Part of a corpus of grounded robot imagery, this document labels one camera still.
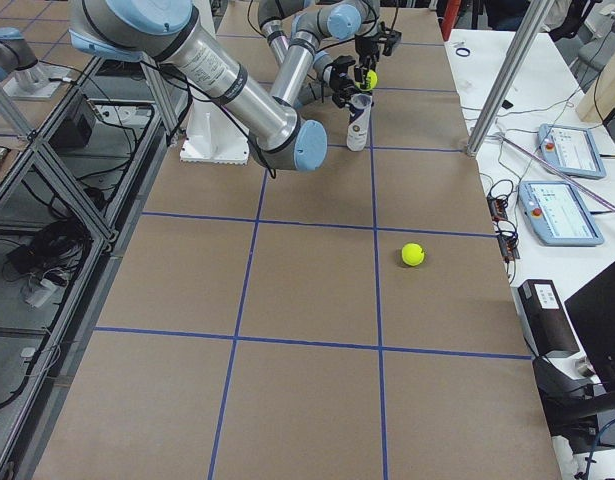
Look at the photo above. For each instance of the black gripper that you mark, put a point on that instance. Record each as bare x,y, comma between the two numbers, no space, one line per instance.
363,51
335,83

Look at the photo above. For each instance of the yellow Wilson tennis ball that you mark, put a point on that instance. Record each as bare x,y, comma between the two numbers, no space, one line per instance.
371,80

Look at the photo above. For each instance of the white tennis ball can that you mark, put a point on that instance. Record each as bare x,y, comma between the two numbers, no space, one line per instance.
358,126

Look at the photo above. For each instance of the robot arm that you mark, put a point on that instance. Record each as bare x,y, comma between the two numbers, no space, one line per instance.
171,32
294,33

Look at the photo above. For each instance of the yellow Roland Garros tennis ball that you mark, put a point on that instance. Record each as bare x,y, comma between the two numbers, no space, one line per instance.
412,254

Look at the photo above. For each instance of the orange circuit board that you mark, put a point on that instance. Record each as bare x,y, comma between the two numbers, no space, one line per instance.
505,230

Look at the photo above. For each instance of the far blue teach pendant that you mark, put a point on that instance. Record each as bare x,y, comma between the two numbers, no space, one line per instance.
571,150

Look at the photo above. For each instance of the blue teach pendant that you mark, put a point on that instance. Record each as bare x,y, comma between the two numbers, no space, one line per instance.
557,214
571,150

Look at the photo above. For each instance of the near blue teach pendant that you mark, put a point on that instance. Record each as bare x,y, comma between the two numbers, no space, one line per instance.
557,214

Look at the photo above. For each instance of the black box with label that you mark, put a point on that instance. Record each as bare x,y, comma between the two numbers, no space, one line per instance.
549,326

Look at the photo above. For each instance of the black computer monitor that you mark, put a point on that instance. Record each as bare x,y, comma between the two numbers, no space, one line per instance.
592,313

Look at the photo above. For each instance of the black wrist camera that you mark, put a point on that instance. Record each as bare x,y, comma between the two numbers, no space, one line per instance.
341,65
390,39

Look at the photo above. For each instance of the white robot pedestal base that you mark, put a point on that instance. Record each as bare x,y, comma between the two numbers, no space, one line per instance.
211,137

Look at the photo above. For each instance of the aluminium frame post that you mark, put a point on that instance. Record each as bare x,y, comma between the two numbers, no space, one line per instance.
514,58

